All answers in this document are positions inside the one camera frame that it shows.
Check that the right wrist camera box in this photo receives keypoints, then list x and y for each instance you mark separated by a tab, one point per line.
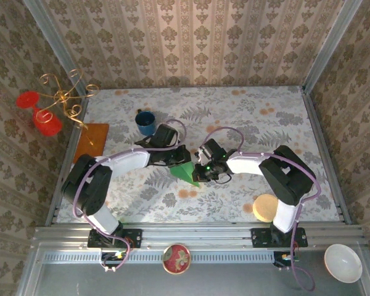
199	155

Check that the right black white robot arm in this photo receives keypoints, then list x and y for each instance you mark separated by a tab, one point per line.
286	179

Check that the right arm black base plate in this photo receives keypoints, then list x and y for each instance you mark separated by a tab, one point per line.
259	237

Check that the orange-brown flat board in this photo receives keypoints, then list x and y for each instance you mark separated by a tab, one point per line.
86	148

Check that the green cloth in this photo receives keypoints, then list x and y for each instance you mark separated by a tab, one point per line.
185	173

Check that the red patterned small bowl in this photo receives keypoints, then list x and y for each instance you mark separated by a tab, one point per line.
176	259

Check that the aluminium mounting rail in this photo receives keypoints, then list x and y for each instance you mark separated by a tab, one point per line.
188	234

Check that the white ceramic bowl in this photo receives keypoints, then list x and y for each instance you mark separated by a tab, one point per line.
342	263

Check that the grey metal shelf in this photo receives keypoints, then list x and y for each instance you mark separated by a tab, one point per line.
234	280

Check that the round yellow sponge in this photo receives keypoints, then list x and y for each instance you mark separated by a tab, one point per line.
263	206

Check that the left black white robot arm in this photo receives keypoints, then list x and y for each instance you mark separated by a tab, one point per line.
92	191

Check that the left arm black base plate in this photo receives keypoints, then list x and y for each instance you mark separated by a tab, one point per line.
135	237

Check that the floral tablecloth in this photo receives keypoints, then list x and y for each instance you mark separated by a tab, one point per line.
203	200

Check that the red plastic goblet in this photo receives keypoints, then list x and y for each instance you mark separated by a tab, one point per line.
47	124

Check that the blue enamel mug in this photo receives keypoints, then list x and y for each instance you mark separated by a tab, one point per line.
145	124

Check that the small circuit board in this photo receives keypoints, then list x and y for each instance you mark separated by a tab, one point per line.
285	256
114	256

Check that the aluminium frame post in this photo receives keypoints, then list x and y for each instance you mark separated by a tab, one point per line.
336	34
49	34

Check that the aluminium table side rail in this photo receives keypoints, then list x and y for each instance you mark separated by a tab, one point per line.
64	154
327	154

